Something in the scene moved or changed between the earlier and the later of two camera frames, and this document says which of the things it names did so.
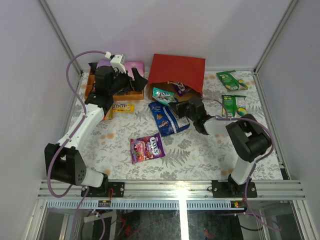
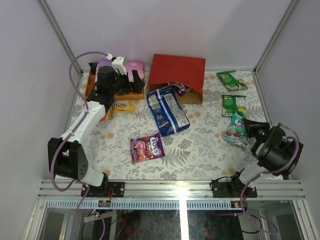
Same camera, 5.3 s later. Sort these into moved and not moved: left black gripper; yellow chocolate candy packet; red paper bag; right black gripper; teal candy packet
Moved: right black gripper; teal candy packet
Not moved: left black gripper; red paper bag; yellow chocolate candy packet
